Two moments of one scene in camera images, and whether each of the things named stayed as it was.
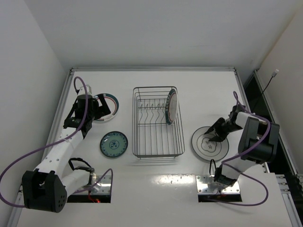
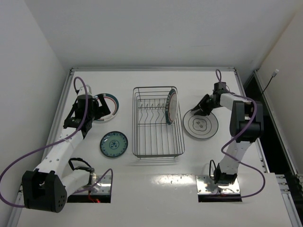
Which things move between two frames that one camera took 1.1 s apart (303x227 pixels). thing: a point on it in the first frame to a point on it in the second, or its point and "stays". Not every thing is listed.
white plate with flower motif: (208, 150) to (200, 126)
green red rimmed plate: (172, 107) stays
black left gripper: (98, 107) stays
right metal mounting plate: (206, 184) stays
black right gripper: (224, 127) to (204, 104)
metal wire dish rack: (152, 135) stays
